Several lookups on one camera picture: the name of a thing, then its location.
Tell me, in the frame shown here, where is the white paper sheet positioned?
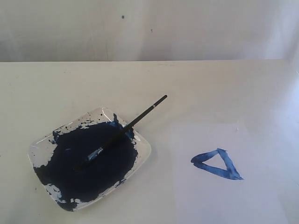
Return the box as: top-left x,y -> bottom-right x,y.
168,123 -> 299,224

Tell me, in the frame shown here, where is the black paintbrush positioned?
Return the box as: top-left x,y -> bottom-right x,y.
73,94 -> 168,171

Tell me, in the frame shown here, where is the white square paint dish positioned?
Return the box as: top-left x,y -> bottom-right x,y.
28,108 -> 151,211

